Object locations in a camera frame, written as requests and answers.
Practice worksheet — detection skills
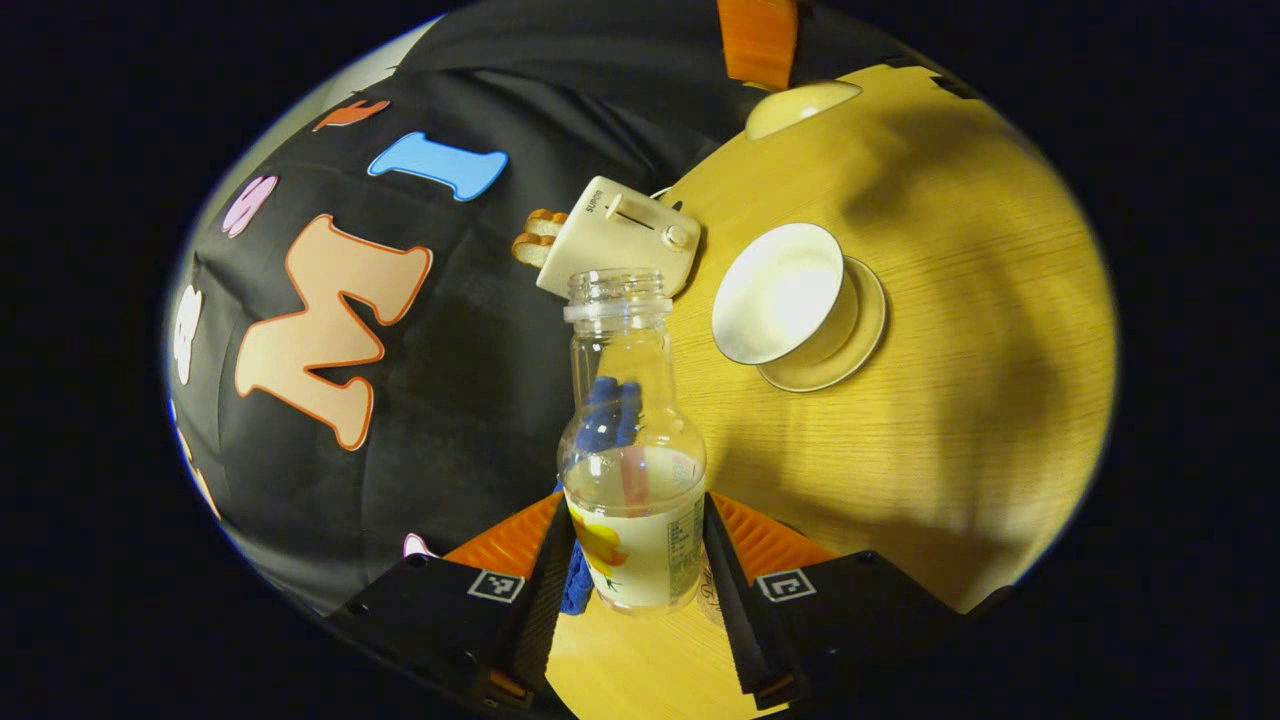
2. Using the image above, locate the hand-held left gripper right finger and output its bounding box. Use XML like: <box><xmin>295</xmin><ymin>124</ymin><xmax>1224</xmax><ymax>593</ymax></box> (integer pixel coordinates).
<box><xmin>702</xmin><ymin>490</ymin><xmax>966</xmax><ymax>711</ymax></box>

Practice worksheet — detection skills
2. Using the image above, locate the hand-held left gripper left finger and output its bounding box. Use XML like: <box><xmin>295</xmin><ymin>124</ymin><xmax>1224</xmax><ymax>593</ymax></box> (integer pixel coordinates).
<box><xmin>325</xmin><ymin>490</ymin><xmax>579</xmax><ymax>711</ymax></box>

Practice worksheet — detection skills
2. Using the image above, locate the clear plastic water bottle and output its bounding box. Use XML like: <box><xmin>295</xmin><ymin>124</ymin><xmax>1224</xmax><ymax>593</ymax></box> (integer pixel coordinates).
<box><xmin>557</xmin><ymin>268</ymin><xmax>708</xmax><ymax>615</ymax></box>

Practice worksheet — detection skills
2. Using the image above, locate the cream teacup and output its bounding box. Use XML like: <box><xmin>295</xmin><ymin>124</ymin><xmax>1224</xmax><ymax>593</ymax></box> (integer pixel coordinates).
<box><xmin>711</xmin><ymin>222</ymin><xmax>861</xmax><ymax>367</ymax></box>

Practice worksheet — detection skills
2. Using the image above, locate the blue towel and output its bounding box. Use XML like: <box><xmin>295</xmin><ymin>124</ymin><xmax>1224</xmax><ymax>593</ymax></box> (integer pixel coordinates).
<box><xmin>556</xmin><ymin>375</ymin><xmax>646</xmax><ymax>616</ymax></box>

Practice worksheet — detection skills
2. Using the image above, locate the black backdrop cloth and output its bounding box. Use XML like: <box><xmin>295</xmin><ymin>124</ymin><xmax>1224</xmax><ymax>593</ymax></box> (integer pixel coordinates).
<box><xmin>165</xmin><ymin>0</ymin><xmax>761</xmax><ymax>611</ymax></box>

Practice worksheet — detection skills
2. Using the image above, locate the white toaster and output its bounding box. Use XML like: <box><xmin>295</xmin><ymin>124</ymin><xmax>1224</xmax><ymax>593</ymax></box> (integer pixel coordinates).
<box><xmin>536</xmin><ymin>176</ymin><xmax>701</xmax><ymax>300</ymax></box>

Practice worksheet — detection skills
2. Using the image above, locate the cream saucer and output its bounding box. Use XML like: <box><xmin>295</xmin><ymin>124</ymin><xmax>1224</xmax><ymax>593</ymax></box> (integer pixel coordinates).
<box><xmin>755</xmin><ymin>255</ymin><xmax>888</xmax><ymax>393</ymax></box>

